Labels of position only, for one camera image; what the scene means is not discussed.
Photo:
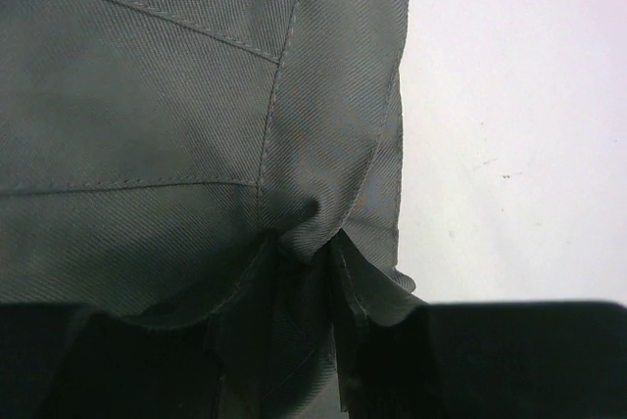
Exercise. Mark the grey pleated skirt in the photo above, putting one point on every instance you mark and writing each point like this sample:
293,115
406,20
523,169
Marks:
145,141

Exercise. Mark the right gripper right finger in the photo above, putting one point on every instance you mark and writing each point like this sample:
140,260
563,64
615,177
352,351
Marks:
399,357

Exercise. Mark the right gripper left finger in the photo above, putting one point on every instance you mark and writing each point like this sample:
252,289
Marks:
199,354

